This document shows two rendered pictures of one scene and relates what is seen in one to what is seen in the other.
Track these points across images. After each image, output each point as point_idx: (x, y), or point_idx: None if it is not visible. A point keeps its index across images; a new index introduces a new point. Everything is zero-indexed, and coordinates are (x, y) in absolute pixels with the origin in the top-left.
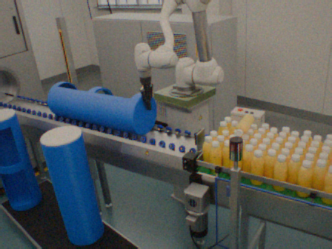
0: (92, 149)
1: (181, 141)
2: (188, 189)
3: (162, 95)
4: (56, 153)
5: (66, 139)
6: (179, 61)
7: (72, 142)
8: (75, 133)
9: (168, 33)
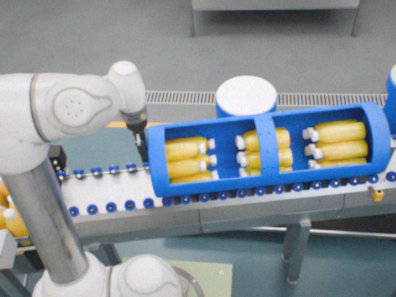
0: None
1: (99, 200)
2: None
3: (200, 262)
4: None
5: (225, 92)
6: (151, 257)
7: (216, 97)
8: (231, 106)
9: None
